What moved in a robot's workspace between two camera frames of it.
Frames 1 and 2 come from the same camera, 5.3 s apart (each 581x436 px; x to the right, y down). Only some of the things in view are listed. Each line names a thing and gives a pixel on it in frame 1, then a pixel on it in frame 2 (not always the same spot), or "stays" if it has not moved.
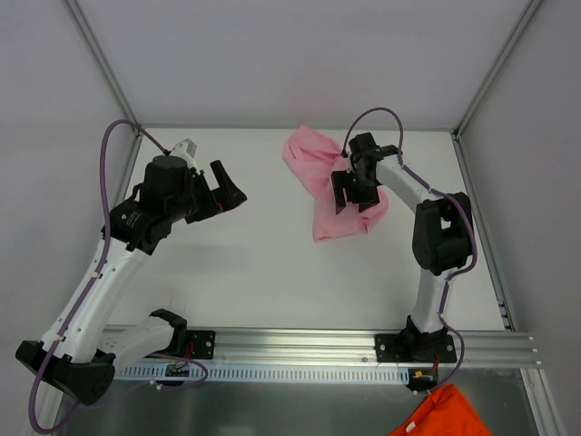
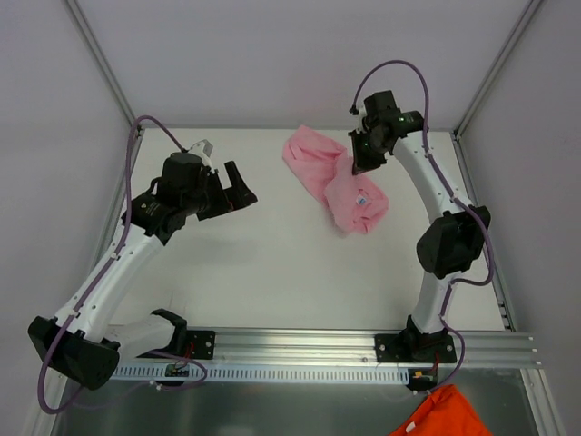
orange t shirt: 444,411 stays
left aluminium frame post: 103,58 stays
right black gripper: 359,180 -> 363,152
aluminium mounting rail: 290,347 stays
